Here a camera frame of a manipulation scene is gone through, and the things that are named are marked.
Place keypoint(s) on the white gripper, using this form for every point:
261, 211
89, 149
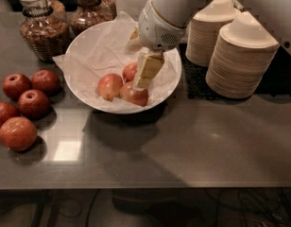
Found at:
155, 30

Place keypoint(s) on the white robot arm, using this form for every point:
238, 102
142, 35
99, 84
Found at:
273, 15

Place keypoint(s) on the white bowl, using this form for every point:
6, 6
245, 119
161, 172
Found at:
89, 41

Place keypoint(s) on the paper bowl stack back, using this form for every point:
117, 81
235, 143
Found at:
204, 29

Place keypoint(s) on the paper bowl stack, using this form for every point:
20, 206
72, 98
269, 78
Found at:
204, 29
242, 54

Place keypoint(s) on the paper bowl stack front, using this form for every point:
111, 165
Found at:
242, 54

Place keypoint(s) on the red apple back right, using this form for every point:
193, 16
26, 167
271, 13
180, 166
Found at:
46, 81

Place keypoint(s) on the red apple middle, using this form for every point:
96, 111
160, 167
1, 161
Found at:
33, 104

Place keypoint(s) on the red apple back left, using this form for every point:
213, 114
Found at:
15, 84

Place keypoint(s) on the red apple front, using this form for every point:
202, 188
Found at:
18, 133

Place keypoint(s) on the red apple at left edge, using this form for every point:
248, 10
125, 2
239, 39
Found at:
7, 111

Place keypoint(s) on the white paper liner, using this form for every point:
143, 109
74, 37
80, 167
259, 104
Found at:
104, 48

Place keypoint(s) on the glass jar with granola right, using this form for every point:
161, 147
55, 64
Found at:
89, 13

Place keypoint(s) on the glass jar with granola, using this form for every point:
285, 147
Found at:
89, 13
45, 32

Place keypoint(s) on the glass jar with granola left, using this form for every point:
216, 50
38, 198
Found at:
45, 32

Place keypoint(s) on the black mat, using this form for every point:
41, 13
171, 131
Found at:
196, 79

